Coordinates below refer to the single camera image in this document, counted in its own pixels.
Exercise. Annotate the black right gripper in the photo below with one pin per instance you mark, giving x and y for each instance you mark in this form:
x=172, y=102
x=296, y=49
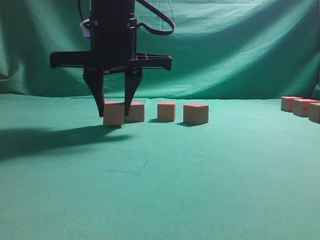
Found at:
x=113, y=45

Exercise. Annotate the green cloth backdrop and cover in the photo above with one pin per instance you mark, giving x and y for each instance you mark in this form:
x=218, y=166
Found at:
x=251, y=173

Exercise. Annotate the far pink cube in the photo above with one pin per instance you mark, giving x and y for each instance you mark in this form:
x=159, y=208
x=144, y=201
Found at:
x=287, y=103

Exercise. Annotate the pink cube placed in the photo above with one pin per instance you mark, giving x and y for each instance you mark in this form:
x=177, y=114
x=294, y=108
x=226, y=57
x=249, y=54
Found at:
x=195, y=113
x=113, y=113
x=166, y=111
x=136, y=113

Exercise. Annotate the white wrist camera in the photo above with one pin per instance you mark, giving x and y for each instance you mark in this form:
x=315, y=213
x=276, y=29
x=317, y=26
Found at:
x=85, y=28

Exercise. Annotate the middle pink cube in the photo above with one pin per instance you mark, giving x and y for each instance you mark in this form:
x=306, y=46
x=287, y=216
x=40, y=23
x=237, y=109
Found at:
x=301, y=106

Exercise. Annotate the near pink cube at edge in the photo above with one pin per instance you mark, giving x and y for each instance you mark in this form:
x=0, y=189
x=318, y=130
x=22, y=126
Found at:
x=314, y=112

